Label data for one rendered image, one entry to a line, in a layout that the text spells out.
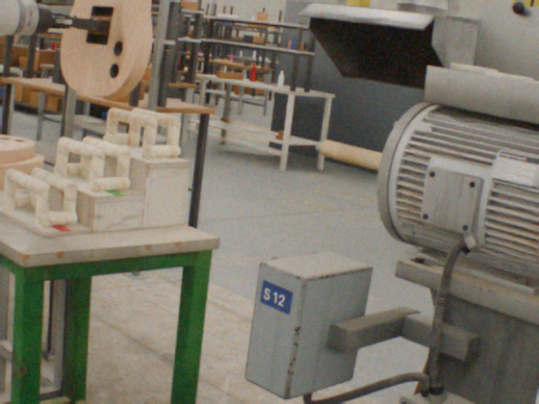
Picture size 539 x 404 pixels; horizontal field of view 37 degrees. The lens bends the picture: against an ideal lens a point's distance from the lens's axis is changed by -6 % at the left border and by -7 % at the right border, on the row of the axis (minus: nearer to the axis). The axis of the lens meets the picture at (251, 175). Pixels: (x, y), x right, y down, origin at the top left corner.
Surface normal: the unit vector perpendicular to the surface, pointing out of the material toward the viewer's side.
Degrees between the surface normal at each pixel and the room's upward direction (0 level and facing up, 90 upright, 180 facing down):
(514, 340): 107
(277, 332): 90
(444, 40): 90
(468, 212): 90
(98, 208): 90
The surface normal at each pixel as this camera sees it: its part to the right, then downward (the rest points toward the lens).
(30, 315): 0.68, 0.20
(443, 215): -0.73, 0.03
